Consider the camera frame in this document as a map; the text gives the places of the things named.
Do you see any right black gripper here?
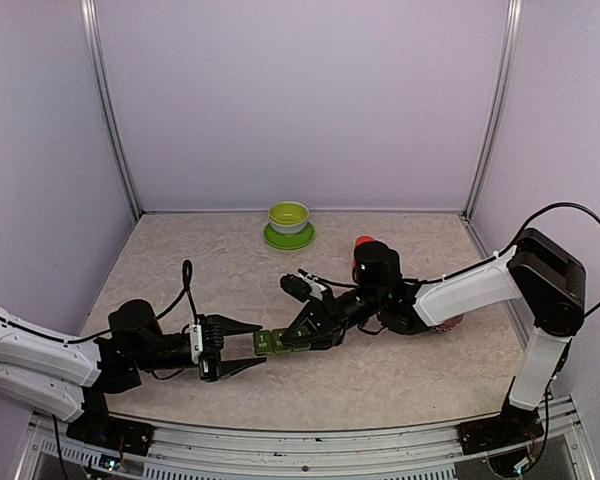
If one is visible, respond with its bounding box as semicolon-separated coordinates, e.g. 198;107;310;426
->
280;286;384;353

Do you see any green weekly pill organizer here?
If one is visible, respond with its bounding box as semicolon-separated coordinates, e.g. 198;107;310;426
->
252;329;311;357

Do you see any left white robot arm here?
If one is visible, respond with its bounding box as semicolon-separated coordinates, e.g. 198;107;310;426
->
0;299;265;447

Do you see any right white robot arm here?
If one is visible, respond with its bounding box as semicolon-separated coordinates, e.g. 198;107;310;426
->
280;202;600;444

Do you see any green saucer plate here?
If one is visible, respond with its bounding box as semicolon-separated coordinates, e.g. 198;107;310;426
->
263;223;315;250

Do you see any red pill bottle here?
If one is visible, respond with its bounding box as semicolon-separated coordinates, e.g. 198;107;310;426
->
352;235;375;282

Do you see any green and white bowl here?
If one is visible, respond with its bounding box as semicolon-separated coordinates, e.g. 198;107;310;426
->
268;201;310;235

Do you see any red patterned oval tin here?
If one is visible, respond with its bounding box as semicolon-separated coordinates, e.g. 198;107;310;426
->
431;315;464;333

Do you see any front aluminium rail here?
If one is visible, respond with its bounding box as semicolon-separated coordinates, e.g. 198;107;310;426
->
14;397;599;479

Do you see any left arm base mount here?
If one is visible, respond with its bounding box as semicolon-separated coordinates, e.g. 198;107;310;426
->
66;413;155;457

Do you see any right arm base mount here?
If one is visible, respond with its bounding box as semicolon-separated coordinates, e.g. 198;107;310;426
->
457;416;544;455

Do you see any left aluminium frame post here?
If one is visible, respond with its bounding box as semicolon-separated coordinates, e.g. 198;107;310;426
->
80;0;144;222

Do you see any aluminium frame post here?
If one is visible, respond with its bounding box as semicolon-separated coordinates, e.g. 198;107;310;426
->
463;0;523;222
80;0;144;222

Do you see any right aluminium frame post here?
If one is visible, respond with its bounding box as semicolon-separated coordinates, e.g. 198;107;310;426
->
463;0;523;222

